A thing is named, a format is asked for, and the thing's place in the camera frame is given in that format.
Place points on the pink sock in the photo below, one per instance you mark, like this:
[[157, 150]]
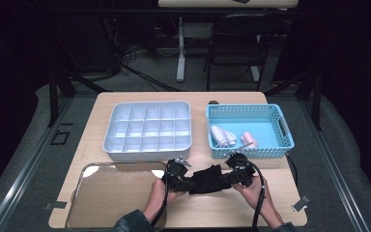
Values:
[[248, 139]]

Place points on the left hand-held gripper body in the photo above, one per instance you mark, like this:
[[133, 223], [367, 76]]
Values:
[[175, 172]]

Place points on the blue plastic basket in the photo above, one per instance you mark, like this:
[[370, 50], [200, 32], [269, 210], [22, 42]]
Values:
[[238, 114]]

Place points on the metal floor rail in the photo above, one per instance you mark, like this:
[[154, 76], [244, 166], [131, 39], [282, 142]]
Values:
[[22, 174], [335, 167]]

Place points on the grey tape strip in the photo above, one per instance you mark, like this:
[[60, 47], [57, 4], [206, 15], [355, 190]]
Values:
[[55, 205], [301, 203]]

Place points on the black sock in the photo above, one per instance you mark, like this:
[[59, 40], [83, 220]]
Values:
[[207, 180]]

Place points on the black folding chair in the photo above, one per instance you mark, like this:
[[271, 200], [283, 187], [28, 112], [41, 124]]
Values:
[[238, 42]]

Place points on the black square tape outline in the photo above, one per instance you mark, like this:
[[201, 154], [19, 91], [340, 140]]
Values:
[[52, 138]]

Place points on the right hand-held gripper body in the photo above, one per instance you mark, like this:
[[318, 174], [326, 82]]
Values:
[[243, 169]]

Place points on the white compartment organizer box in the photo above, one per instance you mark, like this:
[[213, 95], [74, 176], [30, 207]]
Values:
[[148, 129]]

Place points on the white sock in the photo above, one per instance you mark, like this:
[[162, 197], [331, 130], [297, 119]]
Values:
[[220, 133]]

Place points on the white desk leg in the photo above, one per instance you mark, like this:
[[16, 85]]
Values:
[[181, 58]]

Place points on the black metal stand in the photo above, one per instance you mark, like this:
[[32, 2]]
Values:
[[53, 96], [316, 103]]

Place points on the person's right hand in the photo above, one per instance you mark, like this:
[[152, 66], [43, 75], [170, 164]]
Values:
[[254, 193]]

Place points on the clear plastic box lid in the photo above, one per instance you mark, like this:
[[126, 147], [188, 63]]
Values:
[[109, 193]]

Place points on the dark object on desk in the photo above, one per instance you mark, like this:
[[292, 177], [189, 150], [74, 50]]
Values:
[[241, 1]]

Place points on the person's left hand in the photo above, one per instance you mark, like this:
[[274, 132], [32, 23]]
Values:
[[161, 196]]

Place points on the small dark round object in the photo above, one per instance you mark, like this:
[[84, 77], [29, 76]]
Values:
[[213, 102]]

